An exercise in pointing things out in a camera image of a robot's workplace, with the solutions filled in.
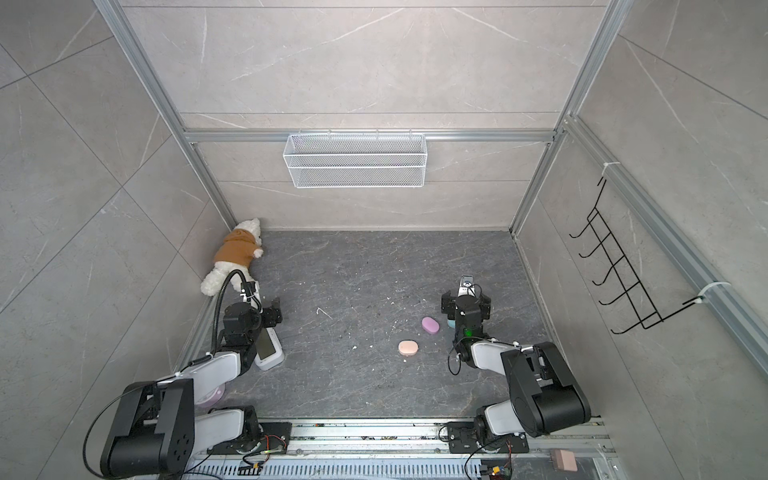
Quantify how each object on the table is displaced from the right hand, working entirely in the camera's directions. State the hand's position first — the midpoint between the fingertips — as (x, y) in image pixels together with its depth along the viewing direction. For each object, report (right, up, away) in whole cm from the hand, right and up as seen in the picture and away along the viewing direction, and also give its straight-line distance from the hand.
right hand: (465, 290), depth 93 cm
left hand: (-63, -1, -3) cm, 63 cm away
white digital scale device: (-59, -16, -9) cm, 61 cm away
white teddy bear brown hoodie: (-79, +12, +12) cm, 80 cm away
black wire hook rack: (+28, -1, -33) cm, 43 cm away
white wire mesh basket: (-35, +44, +8) cm, 57 cm away
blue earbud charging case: (-5, -11, 0) cm, 11 cm away
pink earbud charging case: (-19, -16, -6) cm, 25 cm away
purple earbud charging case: (-12, -11, -1) cm, 16 cm away
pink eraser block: (+18, -37, -24) cm, 48 cm away
